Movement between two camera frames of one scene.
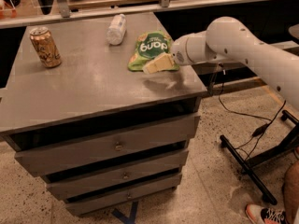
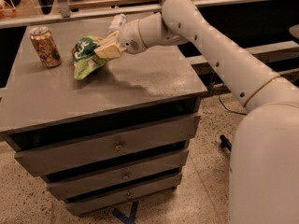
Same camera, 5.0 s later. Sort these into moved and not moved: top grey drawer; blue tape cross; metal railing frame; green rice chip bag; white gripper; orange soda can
Moved: green rice chip bag; white gripper
Not moved: blue tape cross; top grey drawer; orange soda can; metal railing frame
